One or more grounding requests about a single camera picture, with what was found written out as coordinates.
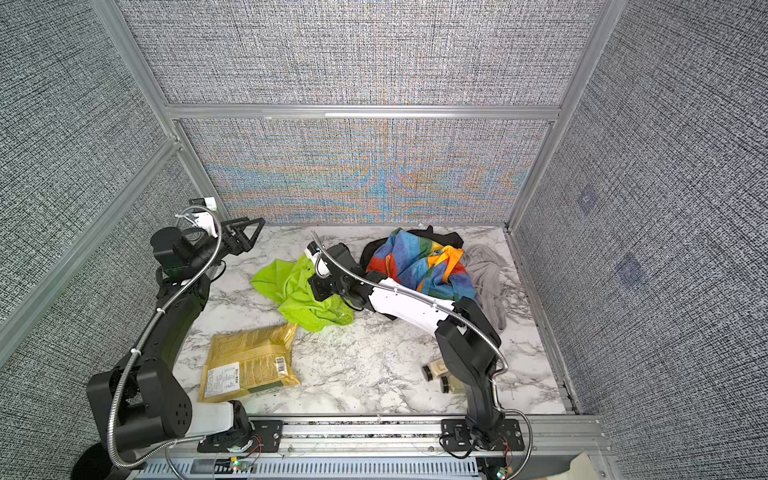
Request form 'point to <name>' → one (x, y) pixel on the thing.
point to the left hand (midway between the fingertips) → (252, 220)
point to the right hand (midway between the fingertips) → (309, 281)
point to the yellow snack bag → (249, 361)
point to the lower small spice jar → (452, 384)
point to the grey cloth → (489, 270)
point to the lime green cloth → (288, 284)
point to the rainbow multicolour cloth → (422, 264)
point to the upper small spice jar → (433, 369)
